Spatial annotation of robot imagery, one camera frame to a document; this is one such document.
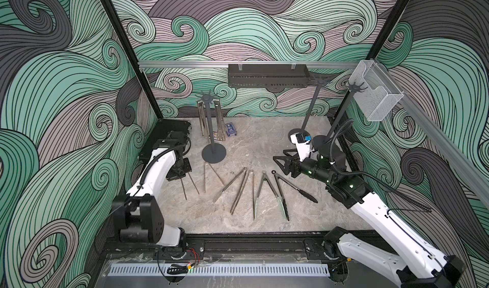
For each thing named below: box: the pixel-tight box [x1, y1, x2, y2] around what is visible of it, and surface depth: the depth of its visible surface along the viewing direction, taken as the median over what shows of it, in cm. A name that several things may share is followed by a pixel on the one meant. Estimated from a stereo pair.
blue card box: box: [224, 122, 238, 137], surface depth 115 cm
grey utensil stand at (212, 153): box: [195, 89, 227, 164], surface depth 103 cm
